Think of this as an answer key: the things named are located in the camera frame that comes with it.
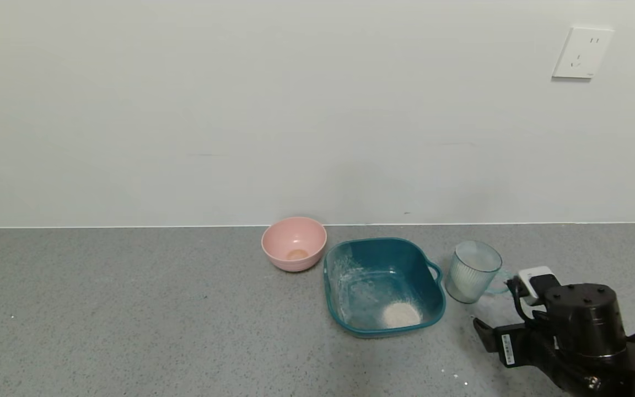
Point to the white powder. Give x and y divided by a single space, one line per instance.
401 315

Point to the pink ribbed plastic bowl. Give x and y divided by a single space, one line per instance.
281 242

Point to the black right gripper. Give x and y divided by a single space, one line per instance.
506 348

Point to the teal square plastic basin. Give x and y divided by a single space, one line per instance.
422 275

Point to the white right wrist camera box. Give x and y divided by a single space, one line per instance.
529 275

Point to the white wall power socket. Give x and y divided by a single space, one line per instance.
582 52

